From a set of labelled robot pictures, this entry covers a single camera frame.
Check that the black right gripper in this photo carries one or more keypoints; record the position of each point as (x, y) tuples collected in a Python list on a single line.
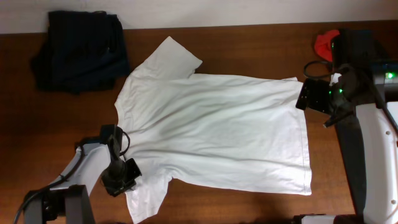
[(314, 89)]

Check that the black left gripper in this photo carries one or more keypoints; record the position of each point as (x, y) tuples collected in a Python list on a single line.
[(115, 185)]

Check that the white t-shirt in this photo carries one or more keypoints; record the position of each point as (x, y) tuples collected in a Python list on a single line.
[(220, 131)]

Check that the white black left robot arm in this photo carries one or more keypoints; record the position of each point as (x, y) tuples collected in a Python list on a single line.
[(96, 158)]

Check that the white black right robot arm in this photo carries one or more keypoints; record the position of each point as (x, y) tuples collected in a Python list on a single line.
[(379, 127)]

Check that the dark navy folded clothes pile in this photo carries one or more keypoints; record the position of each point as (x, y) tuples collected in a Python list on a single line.
[(83, 51)]

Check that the black garment under red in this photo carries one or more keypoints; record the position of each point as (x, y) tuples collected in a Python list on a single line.
[(368, 76)]

